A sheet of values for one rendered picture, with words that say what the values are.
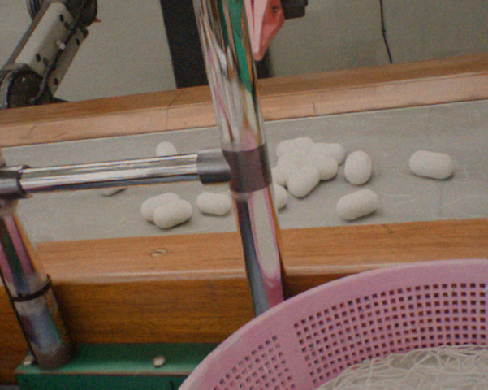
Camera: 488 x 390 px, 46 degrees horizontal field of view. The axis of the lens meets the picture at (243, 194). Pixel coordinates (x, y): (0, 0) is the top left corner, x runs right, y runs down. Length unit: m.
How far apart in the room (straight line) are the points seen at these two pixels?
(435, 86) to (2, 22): 2.54
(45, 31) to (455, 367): 1.00
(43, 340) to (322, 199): 0.23
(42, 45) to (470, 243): 0.94
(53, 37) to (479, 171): 0.88
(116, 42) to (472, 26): 1.56
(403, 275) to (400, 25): 2.31
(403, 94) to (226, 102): 0.42
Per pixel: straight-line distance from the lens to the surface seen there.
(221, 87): 0.27
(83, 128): 0.77
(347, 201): 0.42
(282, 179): 0.49
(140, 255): 0.38
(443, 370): 0.32
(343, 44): 2.61
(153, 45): 2.74
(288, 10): 0.67
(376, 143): 0.57
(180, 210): 0.46
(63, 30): 1.21
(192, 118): 0.71
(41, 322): 0.38
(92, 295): 0.38
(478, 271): 0.33
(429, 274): 0.32
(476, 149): 0.54
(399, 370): 0.31
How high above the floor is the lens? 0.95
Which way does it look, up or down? 24 degrees down
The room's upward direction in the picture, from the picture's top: 10 degrees counter-clockwise
